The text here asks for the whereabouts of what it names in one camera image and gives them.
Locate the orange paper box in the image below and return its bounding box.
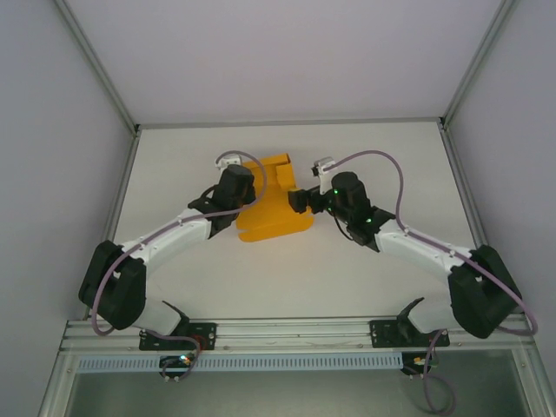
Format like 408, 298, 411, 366
235, 152, 314, 243

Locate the small electronics board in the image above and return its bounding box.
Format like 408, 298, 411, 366
158, 354, 197, 371
401, 352, 440, 375

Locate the grey metal panel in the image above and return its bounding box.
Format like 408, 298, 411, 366
64, 349, 538, 417

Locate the aluminium table edge rail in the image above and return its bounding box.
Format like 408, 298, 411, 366
437, 125, 490, 251
136, 116, 444, 130
84, 128, 142, 321

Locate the long aluminium mounting rail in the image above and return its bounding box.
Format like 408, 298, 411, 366
60, 318, 536, 354

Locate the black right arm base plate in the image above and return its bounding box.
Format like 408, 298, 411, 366
368, 319, 449, 348

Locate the light blue slotted cable duct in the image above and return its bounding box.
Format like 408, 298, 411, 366
76, 352, 404, 373

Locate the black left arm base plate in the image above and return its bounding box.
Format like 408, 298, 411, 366
138, 321, 218, 351

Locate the aluminium frame post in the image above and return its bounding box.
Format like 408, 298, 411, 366
54, 0, 141, 134
438, 0, 522, 129

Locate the aluminium frame leg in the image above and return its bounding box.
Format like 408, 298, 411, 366
36, 350, 82, 417
512, 342, 556, 417

